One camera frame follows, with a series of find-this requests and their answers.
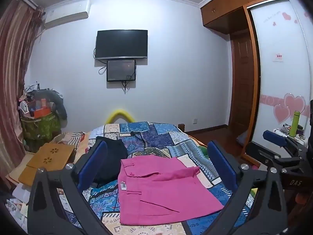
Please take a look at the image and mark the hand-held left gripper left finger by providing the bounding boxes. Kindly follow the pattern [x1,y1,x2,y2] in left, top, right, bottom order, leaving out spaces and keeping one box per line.
[27,141,115,235]

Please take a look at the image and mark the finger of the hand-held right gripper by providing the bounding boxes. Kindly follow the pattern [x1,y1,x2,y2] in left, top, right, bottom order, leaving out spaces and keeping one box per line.
[263,130,309,157]
[245,141,302,170]

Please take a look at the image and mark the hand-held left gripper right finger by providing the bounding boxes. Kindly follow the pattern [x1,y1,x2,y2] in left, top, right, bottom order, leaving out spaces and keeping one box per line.
[186,141,288,235]

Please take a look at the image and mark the pink pants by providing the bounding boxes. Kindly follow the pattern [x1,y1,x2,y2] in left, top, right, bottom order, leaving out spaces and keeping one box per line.
[118,155,231,226]

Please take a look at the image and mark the green bottle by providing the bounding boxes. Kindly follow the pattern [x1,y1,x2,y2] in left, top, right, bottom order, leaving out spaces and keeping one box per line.
[289,111,301,137]

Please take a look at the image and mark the black folded garment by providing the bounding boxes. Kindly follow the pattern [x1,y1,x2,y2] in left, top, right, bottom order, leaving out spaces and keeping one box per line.
[93,136,129,184]

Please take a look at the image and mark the white nightstand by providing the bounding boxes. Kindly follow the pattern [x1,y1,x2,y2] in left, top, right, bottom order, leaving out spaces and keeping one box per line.
[273,127,309,148]

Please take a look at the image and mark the striped cushion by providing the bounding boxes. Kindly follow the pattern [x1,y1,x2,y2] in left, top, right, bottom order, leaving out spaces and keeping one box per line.
[51,132,85,145]

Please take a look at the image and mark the wooden lap desk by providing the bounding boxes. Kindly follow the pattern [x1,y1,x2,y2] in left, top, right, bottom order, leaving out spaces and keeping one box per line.
[18,142,76,187]

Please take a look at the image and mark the yellow foam arch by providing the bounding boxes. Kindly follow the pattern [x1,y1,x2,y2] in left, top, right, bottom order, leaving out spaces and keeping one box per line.
[106,109,136,124]

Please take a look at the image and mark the green patterned bag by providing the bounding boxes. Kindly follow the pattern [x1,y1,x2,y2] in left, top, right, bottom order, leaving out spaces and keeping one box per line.
[21,113,61,150]

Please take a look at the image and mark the patchwork printed blanket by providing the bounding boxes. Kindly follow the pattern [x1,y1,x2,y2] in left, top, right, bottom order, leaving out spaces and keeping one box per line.
[56,121,257,235]

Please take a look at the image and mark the orange box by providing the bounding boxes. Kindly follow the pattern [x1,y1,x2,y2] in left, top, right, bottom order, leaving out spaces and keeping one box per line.
[34,108,53,118]

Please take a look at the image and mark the grey plush toy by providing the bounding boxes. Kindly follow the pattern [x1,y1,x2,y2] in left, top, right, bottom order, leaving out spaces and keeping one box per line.
[32,89,68,121]

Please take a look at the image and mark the pile of papers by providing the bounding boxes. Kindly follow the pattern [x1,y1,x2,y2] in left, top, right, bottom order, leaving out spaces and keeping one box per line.
[5,182,31,228]

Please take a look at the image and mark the white heart-sticker sliding door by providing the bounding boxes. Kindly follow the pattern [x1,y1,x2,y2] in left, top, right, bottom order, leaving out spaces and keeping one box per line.
[249,0,313,150]

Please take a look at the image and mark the striped brown curtain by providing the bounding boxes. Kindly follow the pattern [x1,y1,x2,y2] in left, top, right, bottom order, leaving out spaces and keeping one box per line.
[0,0,45,177]

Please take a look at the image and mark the wooden wardrobe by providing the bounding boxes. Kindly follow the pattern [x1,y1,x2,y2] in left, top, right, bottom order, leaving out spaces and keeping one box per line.
[199,0,294,162]

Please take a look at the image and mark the white air conditioner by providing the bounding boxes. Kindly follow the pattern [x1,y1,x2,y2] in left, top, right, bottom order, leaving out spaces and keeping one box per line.
[44,0,91,28]

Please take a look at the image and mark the small wall-mounted monitor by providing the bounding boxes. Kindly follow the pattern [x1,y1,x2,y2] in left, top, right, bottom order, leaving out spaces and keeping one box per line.
[107,59,136,82]

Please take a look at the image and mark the wall-mounted black television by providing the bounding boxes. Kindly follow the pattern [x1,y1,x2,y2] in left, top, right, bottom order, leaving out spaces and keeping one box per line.
[95,30,148,60]

